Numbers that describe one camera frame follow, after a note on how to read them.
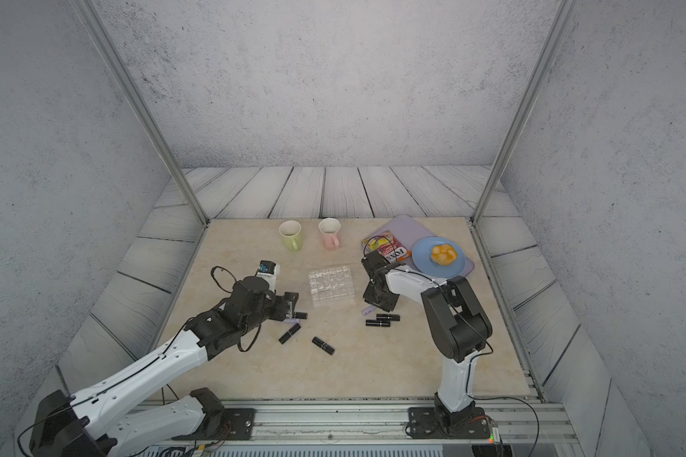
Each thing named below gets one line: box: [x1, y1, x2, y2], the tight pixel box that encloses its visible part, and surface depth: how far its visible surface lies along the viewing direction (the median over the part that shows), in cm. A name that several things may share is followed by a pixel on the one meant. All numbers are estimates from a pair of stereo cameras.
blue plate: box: [411, 236, 467, 279], surface depth 110 cm
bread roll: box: [430, 243, 459, 266], surface depth 107 cm
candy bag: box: [362, 230, 413, 263], surface depth 110 cm
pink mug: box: [318, 217, 343, 251], surface depth 107 cm
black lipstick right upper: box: [376, 313, 401, 321], surface depth 93 cm
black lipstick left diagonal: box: [278, 322, 302, 345], surface depth 90 cm
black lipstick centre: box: [311, 336, 336, 357], surface depth 87 cm
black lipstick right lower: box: [365, 318, 391, 328], surface depth 93 cm
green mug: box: [278, 219, 303, 253], surface depth 107 cm
